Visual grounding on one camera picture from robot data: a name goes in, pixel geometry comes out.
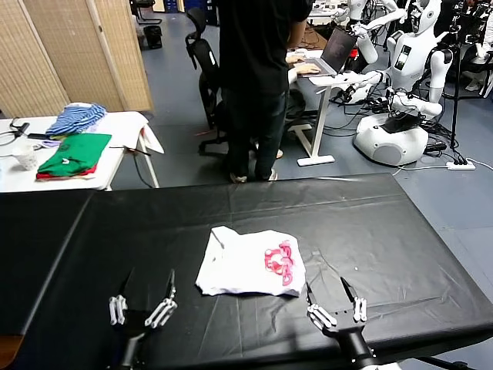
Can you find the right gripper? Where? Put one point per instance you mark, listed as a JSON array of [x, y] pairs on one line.
[[350, 335]]

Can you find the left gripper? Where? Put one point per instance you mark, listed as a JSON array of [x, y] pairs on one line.
[[138, 321]]

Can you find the white t-shirt with pink print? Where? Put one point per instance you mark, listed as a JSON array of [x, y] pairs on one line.
[[242, 266]]

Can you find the white side table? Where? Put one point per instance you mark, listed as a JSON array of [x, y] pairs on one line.
[[115, 162]]

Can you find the red folded garment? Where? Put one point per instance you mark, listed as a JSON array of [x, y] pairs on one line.
[[48, 175]]

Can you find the green folded t-shirt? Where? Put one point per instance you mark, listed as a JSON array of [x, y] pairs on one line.
[[77, 150]]

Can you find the white humanoid robot with screen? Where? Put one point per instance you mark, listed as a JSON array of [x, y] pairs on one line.
[[389, 148]]

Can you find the white cloth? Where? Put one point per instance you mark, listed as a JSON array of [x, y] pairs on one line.
[[123, 127]]

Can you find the purple phone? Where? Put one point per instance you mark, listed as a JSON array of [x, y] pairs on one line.
[[50, 143]]

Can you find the white paper cup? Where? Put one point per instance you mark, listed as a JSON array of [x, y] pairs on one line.
[[24, 158]]

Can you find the white power strip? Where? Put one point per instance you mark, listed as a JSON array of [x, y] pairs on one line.
[[461, 163]]

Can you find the black power adapter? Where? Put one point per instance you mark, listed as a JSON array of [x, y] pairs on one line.
[[435, 145]]

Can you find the white standing desk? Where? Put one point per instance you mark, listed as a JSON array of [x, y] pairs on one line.
[[321, 115]]

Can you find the blue striped garment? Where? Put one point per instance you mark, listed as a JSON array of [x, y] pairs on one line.
[[75, 117]]

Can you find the black phone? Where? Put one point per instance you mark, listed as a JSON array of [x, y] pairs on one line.
[[36, 135]]

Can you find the black tripod stand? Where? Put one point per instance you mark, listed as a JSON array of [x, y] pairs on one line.
[[456, 96]]

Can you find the black office chair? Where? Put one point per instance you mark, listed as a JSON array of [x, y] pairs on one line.
[[204, 58]]

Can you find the bamboo folding screen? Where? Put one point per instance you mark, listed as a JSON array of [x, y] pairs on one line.
[[58, 58]]

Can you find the silver open laptop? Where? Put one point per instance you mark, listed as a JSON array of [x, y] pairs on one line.
[[339, 46]]

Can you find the standing person in black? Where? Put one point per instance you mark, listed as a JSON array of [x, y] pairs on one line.
[[254, 58]]

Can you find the black trash bin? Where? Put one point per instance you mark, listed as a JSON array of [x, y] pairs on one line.
[[153, 36]]

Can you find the black cantilever chair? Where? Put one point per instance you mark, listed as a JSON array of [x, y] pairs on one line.
[[144, 11]]

